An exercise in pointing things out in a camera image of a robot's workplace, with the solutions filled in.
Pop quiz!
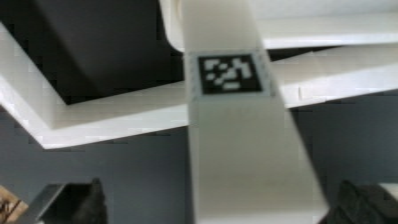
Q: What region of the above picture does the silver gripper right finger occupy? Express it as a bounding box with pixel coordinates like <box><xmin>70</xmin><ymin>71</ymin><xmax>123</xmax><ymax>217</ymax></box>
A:
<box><xmin>322</xmin><ymin>180</ymin><xmax>398</xmax><ymax>224</ymax></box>

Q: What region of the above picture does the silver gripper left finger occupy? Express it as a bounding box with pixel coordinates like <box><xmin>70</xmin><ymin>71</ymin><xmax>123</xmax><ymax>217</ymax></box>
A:
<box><xmin>15</xmin><ymin>178</ymin><xmax>109</xmax><ymax>224</ymax></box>

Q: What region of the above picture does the white U-shaped obstacle frame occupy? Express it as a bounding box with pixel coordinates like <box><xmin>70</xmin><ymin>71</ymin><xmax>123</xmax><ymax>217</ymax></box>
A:
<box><xmin>0</xmin><ymin>21</ymin><xmax>398</xmax><ymax>149</ymax></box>

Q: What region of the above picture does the white desk leg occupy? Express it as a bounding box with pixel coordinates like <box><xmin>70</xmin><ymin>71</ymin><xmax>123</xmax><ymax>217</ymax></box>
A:
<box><xmin>182</xmin><ymin>0</ymin><xmax>329</xmax><ymax>224</ymax></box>

